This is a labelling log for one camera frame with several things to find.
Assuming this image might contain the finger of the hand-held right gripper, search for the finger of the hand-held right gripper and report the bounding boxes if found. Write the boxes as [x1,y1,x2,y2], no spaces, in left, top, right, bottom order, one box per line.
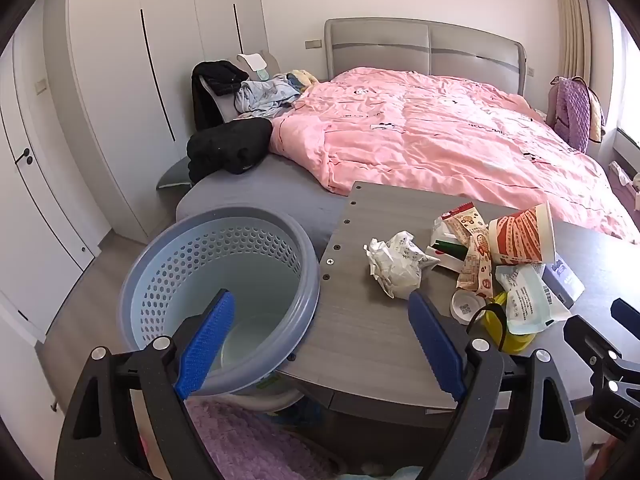
[611,298,640,343]
[562,314,626,382]

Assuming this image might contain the crumpled white paper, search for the crumpled white paper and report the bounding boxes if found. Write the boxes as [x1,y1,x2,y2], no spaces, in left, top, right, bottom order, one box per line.
[363,230,441,301]

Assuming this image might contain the purple quilted jacket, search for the purple quilted jacket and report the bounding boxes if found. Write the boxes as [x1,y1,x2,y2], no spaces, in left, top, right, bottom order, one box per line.
[546,75,607,153]

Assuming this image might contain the yellow rimmed clear lid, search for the yellow rimmed clear lid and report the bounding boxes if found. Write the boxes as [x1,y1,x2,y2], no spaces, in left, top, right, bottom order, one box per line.
[467,292,540,356]

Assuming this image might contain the red and white paper cup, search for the red and white paper cup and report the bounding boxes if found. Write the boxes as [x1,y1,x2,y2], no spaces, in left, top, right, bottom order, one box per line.
[487,201,557,267]

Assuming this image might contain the pink duvet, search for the pink duvet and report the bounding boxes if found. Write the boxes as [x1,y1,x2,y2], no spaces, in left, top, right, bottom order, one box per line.
[268,66,640,246]

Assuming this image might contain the purple fluffy rug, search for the purple fluffy rug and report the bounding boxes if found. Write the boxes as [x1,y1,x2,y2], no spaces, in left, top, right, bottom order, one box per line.
[186,400,346,480]

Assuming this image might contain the grey padded headboard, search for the grey padded headboard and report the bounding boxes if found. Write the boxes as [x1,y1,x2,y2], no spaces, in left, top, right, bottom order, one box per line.
[323,18,528,97]

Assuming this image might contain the beige curtain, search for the beige curtain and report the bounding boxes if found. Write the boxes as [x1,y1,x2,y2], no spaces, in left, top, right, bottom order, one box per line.
[550,0,616,106]

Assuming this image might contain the red and beige snack wrapper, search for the red and beige snack wrapper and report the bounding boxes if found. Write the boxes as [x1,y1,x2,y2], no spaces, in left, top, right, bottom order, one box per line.
[442,201,496,302]

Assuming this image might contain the lavender cartoon rabbit box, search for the lavender cartoon rabbit box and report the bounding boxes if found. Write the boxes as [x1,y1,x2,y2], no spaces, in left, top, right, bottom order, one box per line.
[541,255,586,312]

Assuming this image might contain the white door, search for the white door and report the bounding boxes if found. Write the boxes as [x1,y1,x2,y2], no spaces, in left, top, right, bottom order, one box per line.
[0,35,97,346]

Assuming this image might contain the black folded clothes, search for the black folded clothes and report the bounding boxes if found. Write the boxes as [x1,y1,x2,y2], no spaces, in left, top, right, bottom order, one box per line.
[186,117,274,184]

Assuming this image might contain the blue and white plastic packet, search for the blue and white plastic packet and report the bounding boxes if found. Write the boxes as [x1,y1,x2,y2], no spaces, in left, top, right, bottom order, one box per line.
[495,263,573,336]

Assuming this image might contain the white cloth with green patch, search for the white cloth with green patch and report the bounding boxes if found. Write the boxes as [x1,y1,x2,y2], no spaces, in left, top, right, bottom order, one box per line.
[236,53,271,71]

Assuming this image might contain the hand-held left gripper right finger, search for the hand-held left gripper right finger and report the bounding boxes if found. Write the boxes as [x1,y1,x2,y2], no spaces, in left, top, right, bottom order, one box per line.
[407,289,586,480]

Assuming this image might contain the white wardrobe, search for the white wardrobe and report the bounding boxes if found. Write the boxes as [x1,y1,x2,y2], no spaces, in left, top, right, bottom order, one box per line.
[42,0,273,246]

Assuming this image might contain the light blue clothing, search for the light blue clothing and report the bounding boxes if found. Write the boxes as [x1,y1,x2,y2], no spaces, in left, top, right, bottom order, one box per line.
[234,74,301,115]

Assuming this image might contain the grey bed mattress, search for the grey bed mattress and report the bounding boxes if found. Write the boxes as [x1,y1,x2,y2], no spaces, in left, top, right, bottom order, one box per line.
[175,152,351,241]

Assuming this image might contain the white and green box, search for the white and green box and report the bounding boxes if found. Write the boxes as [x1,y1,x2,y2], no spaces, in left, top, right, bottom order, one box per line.
[426,214,472,267]

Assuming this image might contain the white round plastic lid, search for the white round plastic lid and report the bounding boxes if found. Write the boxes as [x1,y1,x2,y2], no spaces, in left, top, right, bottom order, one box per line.
[450,290,489,325]

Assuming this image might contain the black jacket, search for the black jacket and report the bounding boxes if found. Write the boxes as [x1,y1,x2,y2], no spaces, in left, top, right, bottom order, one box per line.
[191,60,250,132]

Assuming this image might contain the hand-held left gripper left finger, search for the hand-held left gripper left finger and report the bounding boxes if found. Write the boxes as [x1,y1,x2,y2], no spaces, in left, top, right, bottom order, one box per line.
[55,287,236,480]

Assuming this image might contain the yellow plush cloth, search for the yellow plush cloth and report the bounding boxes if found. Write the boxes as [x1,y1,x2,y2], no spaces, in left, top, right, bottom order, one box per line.
[289,69,320,92]

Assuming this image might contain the grey lounge chair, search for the grey lounge chair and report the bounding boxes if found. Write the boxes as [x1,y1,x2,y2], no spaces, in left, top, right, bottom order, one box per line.
[192,50,284,126]

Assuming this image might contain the blue perforated plastic basket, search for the blue perforated plastic basket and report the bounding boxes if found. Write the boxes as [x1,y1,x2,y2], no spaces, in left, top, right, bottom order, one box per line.
[118,203,321,395]

